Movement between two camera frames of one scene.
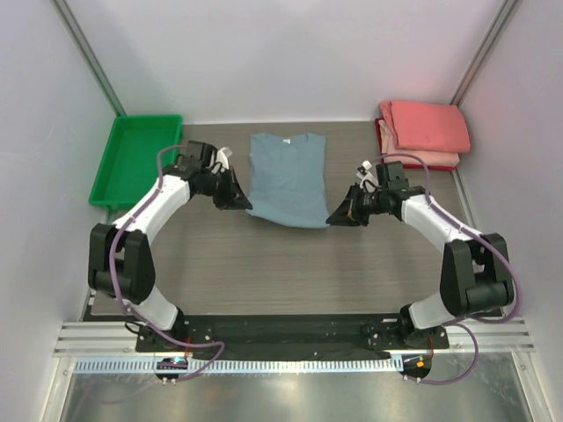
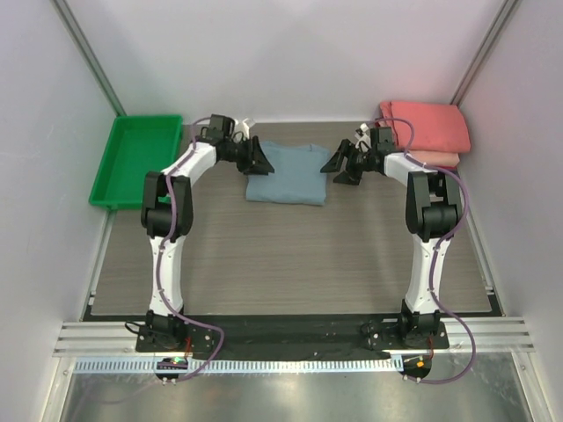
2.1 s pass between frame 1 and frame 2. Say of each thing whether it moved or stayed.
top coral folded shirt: stayed
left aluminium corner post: stayed
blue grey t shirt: moved
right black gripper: moved
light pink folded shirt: stayed
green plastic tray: stayed
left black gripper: moved
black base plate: stayed
